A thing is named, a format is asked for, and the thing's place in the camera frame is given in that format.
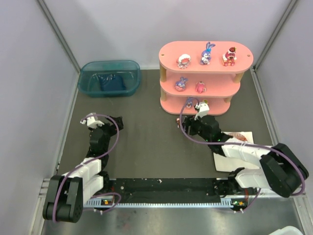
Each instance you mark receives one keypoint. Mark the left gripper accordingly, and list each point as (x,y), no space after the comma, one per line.
(115,123)

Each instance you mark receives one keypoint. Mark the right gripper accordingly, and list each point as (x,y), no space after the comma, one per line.
(189,125)

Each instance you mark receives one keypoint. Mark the small brown toy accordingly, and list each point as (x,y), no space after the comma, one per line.
(179,122)

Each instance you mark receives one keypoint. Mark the pink pig toy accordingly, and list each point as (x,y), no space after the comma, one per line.
(200,87)

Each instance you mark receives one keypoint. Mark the purple figure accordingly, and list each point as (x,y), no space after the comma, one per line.
(180,85)

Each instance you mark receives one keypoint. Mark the purple bunny toy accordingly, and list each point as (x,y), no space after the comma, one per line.
(206,54)

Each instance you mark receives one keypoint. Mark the pink haired girl toy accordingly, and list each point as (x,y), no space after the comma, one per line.
(183,61)

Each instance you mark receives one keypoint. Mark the strawberry bear cake toy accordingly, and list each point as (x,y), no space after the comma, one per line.
(229,58)

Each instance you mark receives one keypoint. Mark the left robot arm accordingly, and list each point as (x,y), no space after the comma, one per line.
(67,194)

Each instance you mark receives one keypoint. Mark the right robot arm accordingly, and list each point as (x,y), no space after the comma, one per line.
(277,167)

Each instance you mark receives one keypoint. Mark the blue bear toy on shelf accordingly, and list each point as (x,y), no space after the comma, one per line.
(189,103)

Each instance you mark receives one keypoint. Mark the pink three-tier shelf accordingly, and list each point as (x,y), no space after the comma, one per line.
(222,82)

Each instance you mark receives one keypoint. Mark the red patterned bowl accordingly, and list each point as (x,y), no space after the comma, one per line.
(238,136)

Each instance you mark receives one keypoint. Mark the white square plate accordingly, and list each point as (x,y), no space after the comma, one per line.
(223,164)

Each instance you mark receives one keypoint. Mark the teal plastic bin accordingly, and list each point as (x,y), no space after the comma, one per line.
(129,70)

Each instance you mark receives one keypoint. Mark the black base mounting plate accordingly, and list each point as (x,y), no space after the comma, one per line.
(174,190)

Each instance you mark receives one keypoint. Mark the white container corner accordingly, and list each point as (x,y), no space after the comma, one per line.
(288,230)

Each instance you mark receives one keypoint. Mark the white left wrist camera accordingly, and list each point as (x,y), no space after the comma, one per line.
(92,121)

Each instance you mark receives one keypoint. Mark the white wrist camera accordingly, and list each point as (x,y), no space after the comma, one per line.
(92,121)
(202,109)

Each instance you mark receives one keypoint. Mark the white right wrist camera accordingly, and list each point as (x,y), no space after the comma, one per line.
(202,109)

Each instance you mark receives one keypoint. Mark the white slotted cable duct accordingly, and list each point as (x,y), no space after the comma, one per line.
(224,203)

